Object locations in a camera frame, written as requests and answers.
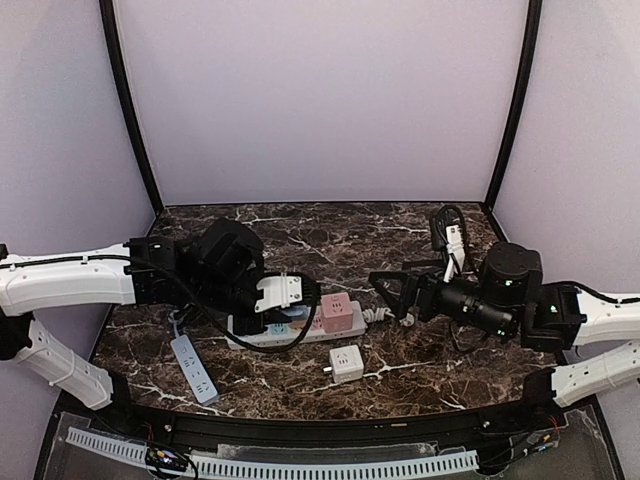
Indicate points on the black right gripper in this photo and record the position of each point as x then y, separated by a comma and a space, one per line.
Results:
413, 292

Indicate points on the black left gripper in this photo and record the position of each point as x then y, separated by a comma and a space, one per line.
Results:
251, 322

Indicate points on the small pink charger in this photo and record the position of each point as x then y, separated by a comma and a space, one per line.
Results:
299, 323

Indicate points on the white multicolour power strip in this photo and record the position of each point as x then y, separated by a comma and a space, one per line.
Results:
283, 334

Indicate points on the pink cube socket adapter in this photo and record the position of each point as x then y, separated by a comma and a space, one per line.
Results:
336, 312

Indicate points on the white cube socket adapter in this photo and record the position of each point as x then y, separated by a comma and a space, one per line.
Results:
345, 364

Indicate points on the small blue charger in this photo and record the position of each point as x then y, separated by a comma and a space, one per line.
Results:
294, 313

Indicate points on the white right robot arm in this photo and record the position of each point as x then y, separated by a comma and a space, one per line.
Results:
511, 300

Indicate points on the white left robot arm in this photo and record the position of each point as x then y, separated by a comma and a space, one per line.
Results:
223, 268

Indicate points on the blue small power strip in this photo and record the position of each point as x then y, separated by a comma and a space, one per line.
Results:
194, 371

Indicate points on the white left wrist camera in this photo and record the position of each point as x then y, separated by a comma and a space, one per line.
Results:
278, 292

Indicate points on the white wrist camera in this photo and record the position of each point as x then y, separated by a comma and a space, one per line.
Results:
278, 292
455, 253

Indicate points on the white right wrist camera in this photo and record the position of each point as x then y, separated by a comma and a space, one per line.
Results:
455, 253

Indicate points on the black front frame rail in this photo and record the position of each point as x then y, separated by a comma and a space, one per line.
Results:
485, 427

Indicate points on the white slotted cable duct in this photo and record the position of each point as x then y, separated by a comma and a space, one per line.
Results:
251, 463

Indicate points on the black right frame post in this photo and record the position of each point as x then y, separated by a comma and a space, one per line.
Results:
521, 83

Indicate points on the black frame post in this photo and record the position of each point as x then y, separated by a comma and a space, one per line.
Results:
521, 83
128, 110

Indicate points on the black left frame post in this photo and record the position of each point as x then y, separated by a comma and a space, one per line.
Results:
128, 110

